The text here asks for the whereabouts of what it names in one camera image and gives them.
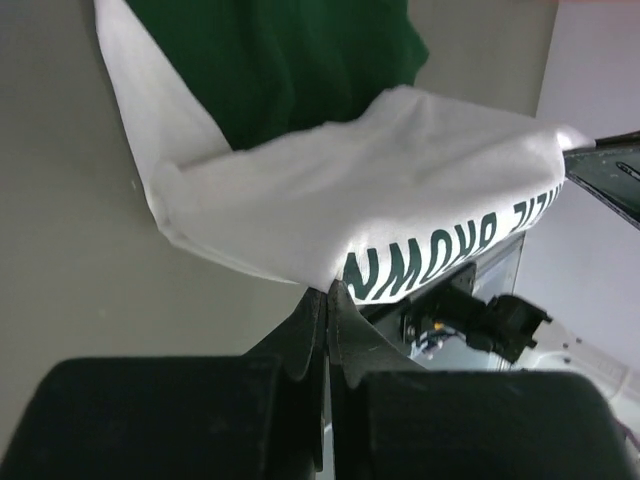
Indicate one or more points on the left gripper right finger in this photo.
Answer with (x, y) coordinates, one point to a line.
(393, 419)

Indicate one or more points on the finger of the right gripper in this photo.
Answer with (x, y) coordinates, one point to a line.
(609, 171)

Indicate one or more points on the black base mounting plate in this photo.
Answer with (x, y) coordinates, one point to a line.
(468, 320)

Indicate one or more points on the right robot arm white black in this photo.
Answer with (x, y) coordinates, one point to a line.
(580, 263)

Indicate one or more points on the white and green t shirt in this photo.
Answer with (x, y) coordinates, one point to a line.
(387, 203)

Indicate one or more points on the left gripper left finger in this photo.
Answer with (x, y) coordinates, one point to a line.
(259, 415)

